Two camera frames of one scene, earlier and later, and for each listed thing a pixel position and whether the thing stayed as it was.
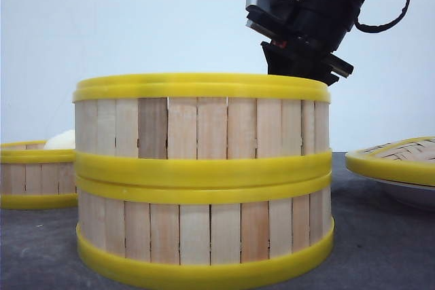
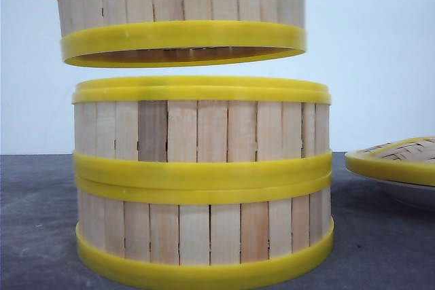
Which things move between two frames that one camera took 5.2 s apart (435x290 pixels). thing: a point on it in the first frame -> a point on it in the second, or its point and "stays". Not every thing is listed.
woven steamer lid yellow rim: [410, 160] stays
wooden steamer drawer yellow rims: [34, 176] -> [181, 15]
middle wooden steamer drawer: [201, 127] stays
